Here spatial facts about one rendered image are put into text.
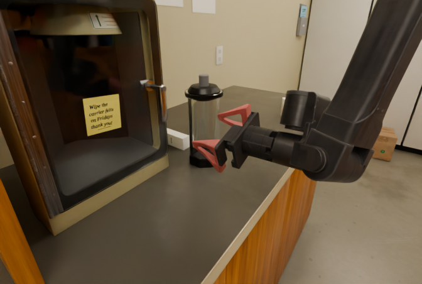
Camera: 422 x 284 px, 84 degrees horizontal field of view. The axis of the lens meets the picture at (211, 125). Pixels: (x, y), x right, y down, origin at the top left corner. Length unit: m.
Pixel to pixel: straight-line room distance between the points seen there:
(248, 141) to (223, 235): 0.21
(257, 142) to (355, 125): 0.15
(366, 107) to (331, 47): 2.93
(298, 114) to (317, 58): 2.91
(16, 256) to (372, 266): 1.78
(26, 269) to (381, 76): 0.56
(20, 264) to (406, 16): 0.61
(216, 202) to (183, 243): 0.14
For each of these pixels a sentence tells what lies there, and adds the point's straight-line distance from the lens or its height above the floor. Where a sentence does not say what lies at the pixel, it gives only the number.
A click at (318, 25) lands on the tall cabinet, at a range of 3.29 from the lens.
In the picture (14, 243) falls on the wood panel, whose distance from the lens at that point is 0.47.
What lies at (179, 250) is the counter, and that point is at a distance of 0.51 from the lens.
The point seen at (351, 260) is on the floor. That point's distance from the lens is 1.88.
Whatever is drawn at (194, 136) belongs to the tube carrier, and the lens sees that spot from 0.67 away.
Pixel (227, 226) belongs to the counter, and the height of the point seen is 0.94.
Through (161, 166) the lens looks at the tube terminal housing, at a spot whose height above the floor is 0.95.
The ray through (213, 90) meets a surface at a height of 1.17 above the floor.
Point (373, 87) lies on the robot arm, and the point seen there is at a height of 1.26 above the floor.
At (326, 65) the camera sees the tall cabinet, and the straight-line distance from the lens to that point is 3.28.
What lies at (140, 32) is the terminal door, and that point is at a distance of 0.57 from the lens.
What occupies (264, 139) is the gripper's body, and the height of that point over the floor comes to 1.15.
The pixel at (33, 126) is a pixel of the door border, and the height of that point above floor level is 1.18.
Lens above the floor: 1.33
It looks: 23 degrees down
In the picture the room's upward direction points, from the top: straight up
